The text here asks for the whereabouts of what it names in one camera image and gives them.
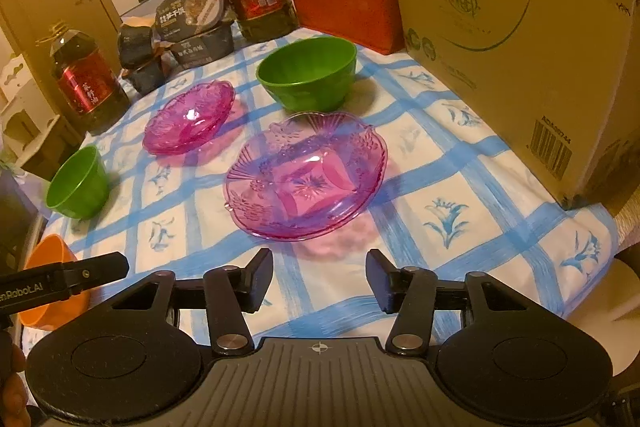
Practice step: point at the dark instant food cup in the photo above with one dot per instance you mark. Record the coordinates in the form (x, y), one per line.
(135, 44)
(145, 77)

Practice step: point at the green plastic bowl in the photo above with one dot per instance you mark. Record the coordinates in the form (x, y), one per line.
(77, 184)
(306, 74)

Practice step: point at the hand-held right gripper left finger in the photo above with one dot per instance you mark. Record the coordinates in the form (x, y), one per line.
(260, 274)

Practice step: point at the small white wooden table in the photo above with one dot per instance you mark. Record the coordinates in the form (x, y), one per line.
(15, 107)

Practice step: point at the pink plastic bowl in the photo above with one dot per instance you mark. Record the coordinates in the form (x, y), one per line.
(307, 177)

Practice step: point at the orange plastic bowl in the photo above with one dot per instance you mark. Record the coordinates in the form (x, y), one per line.
(55, 267)

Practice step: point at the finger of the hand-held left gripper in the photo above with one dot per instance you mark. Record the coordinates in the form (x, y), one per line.
(97, 271)

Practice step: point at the dark instant food box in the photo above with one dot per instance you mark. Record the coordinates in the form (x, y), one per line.
(200, 47)
(192, 9)

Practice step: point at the small pink glass plate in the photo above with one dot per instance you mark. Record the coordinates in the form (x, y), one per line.
(190, 117)

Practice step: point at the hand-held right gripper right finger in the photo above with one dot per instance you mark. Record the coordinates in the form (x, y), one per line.
(380, 274)

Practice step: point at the large printed cardboard box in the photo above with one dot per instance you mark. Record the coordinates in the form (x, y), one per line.
(515, 42)

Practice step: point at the person's left hand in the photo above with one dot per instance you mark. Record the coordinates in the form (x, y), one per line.
(10, 382)

